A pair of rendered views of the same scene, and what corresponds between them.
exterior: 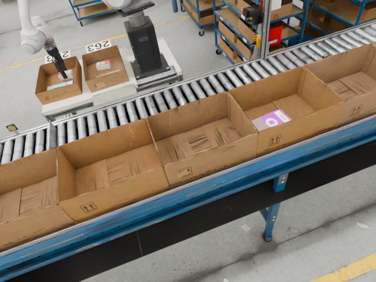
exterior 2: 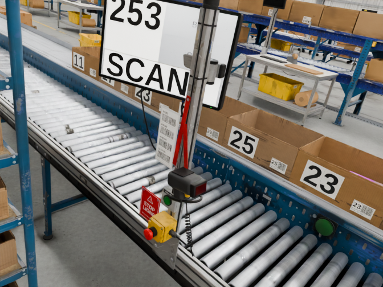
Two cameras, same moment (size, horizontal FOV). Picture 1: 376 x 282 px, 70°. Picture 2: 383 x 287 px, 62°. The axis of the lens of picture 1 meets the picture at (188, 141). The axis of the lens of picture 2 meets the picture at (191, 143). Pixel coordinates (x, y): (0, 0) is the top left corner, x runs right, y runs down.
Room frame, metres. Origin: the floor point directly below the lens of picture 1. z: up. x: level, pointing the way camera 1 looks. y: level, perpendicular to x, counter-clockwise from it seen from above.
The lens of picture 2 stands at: (2.21, 0.07, 1.58)
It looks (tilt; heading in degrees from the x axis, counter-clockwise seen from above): 25 degrees down; 230
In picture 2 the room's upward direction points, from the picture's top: 10 degrees clockwise
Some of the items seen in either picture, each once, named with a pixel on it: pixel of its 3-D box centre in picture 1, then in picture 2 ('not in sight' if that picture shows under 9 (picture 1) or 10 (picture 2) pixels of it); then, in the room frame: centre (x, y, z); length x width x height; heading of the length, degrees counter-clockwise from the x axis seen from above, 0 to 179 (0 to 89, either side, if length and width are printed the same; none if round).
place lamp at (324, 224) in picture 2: not in sight; (324, 227); (1.06, -0.37, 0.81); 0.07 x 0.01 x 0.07; 100
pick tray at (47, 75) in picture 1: (60, 79); not in sight; (1.77, 0.83, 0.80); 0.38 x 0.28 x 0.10; 8
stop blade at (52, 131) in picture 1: (52, 150); not in sight; (1.09, 0.77, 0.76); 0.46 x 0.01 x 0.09; 10
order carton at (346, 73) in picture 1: (354, 84); (272, 141); (0.92, -0.82, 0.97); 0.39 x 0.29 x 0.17; 100
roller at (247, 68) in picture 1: (263, 85); (242, 237); (1.33, -0.54, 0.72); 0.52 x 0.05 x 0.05; 10
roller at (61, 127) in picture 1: (61, 153); not in sight; (1.10, 0.74, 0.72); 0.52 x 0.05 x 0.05; 10
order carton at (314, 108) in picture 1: (280, 109); (347, 176); (0.85, -0.44, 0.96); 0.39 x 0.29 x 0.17; 100
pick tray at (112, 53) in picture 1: (104, 67); not in sight; (1.81, 0.50, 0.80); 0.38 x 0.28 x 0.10; 11
